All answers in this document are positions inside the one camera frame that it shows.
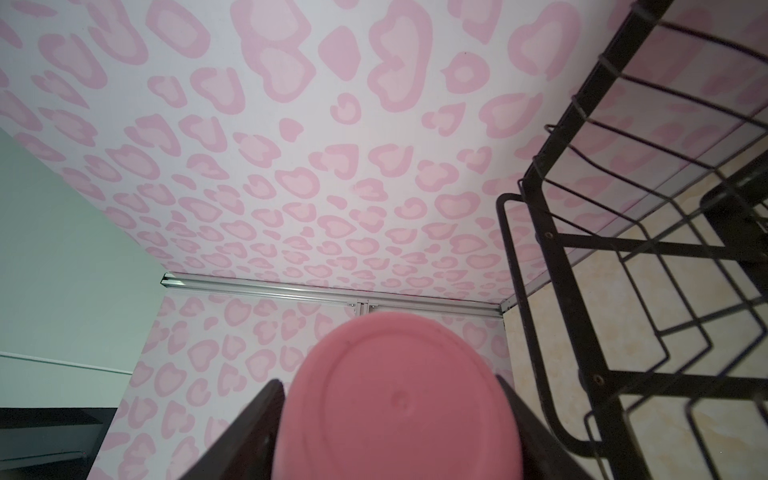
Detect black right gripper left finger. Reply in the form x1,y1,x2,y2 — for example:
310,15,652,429
181,379,286,480

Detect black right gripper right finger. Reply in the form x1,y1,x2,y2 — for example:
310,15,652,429
496,375,592,480

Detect pink cup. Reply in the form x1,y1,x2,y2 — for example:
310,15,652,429
272,312,523,479

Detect black wire dish rack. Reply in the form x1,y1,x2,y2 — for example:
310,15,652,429
497,1,767,479

